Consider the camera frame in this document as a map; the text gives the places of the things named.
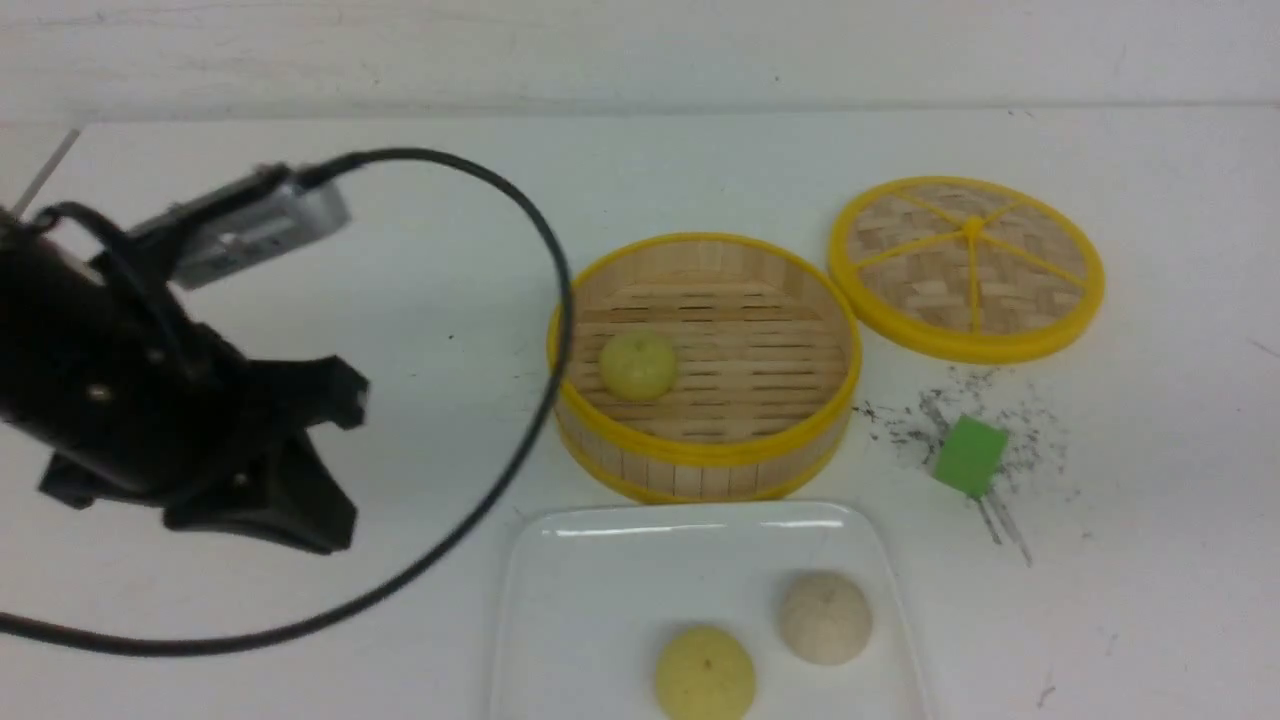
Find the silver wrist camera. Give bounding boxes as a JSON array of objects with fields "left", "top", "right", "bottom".
[{"left": 127, "top": 164, "right": 351, "bottom": 291}]

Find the black camera cable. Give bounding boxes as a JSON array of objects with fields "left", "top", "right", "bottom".
[{"left": 0, "top": 147, "right": 577, "bottom": 659}]

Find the white steamed bun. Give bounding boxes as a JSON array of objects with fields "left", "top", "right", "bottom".
[{"left": 778, "top": 571, "right": 874, "bottom": 666}]

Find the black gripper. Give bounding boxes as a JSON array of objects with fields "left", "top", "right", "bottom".
[{"left": 3, "top": 225, "right": 370, "bottom": 555}]

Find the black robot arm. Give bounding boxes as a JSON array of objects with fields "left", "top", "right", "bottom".
[{"left": 1, "top": 225, "right": 369, "bottom": 555}]

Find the yellow steamed bun on plate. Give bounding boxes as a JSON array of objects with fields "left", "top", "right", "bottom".
[{"left": 653, "top": 625, "right": 756, "bottom": 719}]

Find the yellow bamboo steamer lid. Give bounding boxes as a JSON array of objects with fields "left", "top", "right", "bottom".
[{"left": 827, "top": 176, "right": 1106, "bottom": 365}]

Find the green cube block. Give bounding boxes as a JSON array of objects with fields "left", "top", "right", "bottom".
[{"left": 933, "top": 415, "right": 1009, "bottom": 500}]

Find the white square plate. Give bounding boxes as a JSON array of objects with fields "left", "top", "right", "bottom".
[{"left": 488, "top": 501, "right": 937, "bottom": 719}]

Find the yellow steamed bun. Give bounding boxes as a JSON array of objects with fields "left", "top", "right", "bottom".
[
  {"left": 596, "top": 331, "right": 678, "bottom": 402},
  {"left": 653, "top": 625, "right": 756, "bottom": 719}
]

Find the yellow bamboo steamer basket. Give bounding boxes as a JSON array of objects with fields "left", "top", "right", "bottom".
[{"left": 547, "top": 232, "right": 861, "bottom": 503}]

